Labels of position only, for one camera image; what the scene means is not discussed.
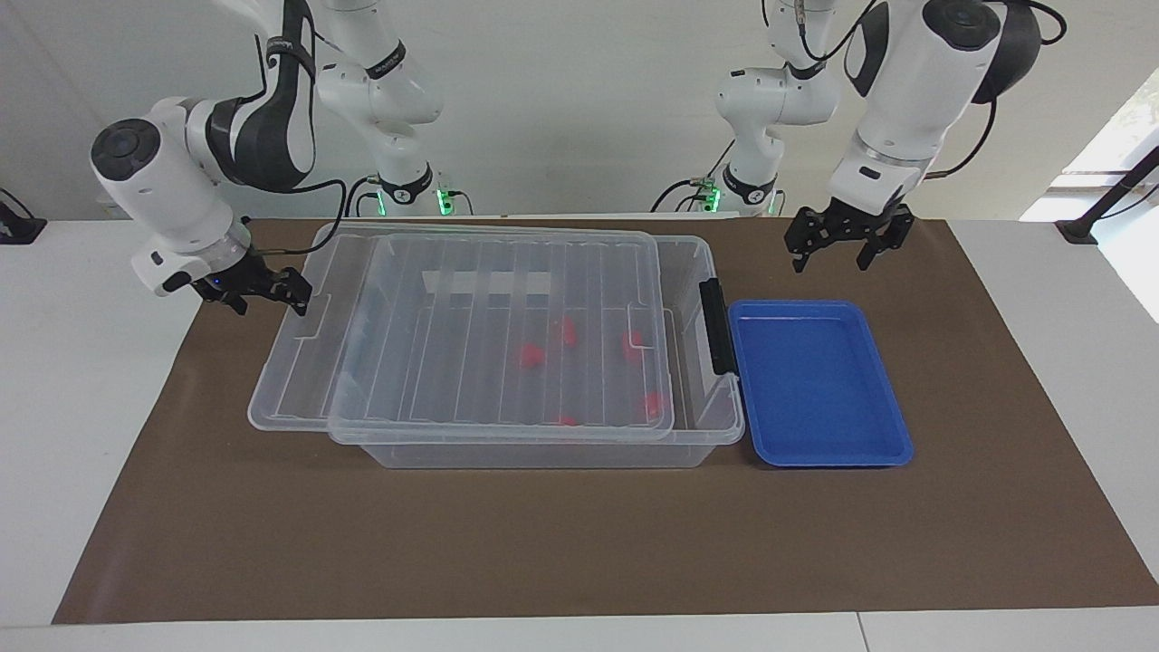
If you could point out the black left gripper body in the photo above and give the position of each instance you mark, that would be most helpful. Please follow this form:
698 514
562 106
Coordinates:
851 222

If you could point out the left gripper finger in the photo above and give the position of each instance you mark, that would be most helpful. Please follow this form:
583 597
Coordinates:
799 235
892 237

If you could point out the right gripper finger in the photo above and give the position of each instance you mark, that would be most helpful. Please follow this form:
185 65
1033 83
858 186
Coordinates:
234 301
292 285

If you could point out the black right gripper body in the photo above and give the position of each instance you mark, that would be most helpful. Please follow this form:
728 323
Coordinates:
231 276

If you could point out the clear ribbed plastic lid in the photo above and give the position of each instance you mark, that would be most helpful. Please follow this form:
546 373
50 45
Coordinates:
435 362

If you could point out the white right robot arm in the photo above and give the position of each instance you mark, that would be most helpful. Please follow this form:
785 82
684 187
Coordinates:
163 181

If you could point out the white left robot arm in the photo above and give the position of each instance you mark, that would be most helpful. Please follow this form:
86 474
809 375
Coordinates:
914 81

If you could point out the blue plastic tray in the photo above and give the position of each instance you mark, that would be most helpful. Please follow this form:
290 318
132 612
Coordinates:
815 389

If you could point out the clear plastic storage box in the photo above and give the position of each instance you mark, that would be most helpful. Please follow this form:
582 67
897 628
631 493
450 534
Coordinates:
697 435

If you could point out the black clamp stand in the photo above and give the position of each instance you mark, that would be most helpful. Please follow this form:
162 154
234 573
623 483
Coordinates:
1077 229

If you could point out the brown table mat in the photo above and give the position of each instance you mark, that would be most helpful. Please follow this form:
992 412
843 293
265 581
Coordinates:
579 543

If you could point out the black table mount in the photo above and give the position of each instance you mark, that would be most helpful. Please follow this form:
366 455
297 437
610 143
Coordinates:
18 231

